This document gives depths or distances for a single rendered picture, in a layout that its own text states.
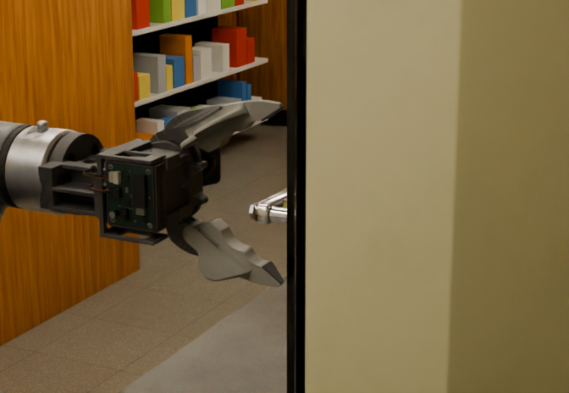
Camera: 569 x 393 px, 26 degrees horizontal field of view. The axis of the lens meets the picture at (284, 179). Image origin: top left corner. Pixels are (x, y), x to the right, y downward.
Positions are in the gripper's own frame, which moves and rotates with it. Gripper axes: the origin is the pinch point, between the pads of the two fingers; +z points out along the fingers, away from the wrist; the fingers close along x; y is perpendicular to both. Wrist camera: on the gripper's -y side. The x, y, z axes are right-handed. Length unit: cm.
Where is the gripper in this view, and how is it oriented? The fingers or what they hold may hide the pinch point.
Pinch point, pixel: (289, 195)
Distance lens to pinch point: 100.5
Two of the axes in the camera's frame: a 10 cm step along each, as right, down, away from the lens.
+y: -4.4, 2.4, -8.7
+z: 9.0, 1.2, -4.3
